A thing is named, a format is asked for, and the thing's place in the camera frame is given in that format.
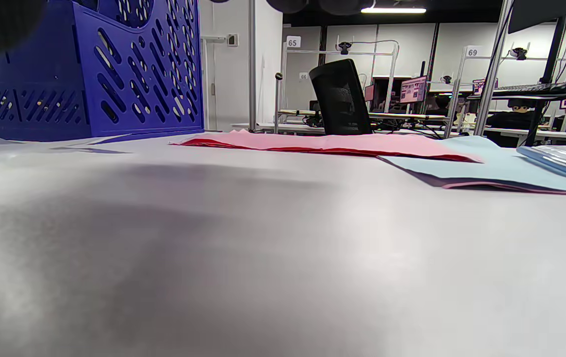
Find pink screen monitor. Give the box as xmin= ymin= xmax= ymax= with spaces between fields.
xmin=399 ymin=75 xmax=428 ymax=104

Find blue plastic file rack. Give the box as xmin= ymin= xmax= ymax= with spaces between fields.
xmin=0 ymin=0 xmax=205 ymax=142

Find light blue paper stack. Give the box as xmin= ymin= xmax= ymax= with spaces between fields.
xmin=378 ymin=135 xmax=566 ymax=195

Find ceiling light panel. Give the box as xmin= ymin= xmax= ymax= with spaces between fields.
xmin=361 ymin=6 xmax=427 ymax=14

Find black keyboard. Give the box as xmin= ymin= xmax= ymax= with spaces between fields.
xmin=493 ymin=81 xmax=566 ymax=96

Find blue folder slide bar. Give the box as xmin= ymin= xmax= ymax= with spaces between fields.
xmin=517 ymin=145 xmax=566 ymax=189

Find black mesh-back office chair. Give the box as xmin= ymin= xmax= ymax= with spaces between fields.
xmin=309 ymin=59 xmax=374 ymax=135

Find pink paper stack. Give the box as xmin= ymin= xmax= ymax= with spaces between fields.
xmin=170 ymin=130 xmax=484 ymax=163

